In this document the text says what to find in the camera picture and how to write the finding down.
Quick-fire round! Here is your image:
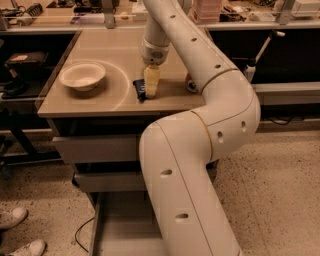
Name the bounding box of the open bottom grey drawer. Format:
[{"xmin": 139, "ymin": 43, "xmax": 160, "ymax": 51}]
[{"xmin": 89, "ymin": 191, "xmax": 167, "ymax": 256}]

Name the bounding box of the black floor cable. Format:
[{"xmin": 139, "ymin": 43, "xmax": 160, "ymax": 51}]
[{"xmin": 74, "ymin": 216, "xmax": 96, "ymax": 254}]

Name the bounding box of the orange soda can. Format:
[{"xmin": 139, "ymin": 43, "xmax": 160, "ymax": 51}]
[{"xmin": 185, "ymin": 74, "xmax": 197, "ymax": 93}]

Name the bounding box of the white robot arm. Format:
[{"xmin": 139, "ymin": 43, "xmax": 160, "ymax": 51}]
[{"xmin": 139, "ymin": 0, "xmax": 260, "ymax": 256}]

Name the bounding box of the dark blue rxbar wrapper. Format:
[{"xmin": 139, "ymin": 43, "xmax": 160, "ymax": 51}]
[{"xmin": 133, "ymin": 79, "xmax": 146, "ymax": 101}]

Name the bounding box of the middle grey drawer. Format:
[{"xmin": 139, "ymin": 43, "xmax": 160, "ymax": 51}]
[{"xmin": 74, "ymin": 172, "xmax": 145, "ymax": 192}]

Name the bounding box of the pink stacked box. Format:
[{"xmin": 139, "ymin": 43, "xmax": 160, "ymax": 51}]
[{"xmin": 192, "ymin": 0, "xmax": 222, "ymax": 24}]

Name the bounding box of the grey drawer cabinet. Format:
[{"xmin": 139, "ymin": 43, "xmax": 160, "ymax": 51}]
[{"xmin": 37, "ymin": 27, "xmax": 221, "ymax": 256}]

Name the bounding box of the top grey drawer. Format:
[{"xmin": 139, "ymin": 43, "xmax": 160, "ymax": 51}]
[{"xmin": 53, "ymin": 135, "xmax": 138, "ymax": 163}]

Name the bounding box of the white shoe lower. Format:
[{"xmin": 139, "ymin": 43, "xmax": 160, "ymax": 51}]
[{"xmin": 12, "ymin": 239, "xmax": 46, "ymax": 256}]

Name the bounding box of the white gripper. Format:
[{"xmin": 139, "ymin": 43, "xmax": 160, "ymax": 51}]
[{"xmin": 141, "ymin": 38, "xmax": 170, "ymax": 98}]

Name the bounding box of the white paper bowl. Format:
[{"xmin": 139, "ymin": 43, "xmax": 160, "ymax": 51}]
[{"xmin": 58, "ymin": 62, "xmax": 106, "ymax": 92}]

